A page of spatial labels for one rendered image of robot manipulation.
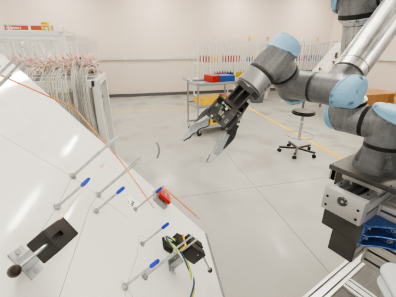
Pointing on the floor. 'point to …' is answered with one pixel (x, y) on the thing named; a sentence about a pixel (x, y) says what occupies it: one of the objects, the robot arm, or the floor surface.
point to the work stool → (300, 132)
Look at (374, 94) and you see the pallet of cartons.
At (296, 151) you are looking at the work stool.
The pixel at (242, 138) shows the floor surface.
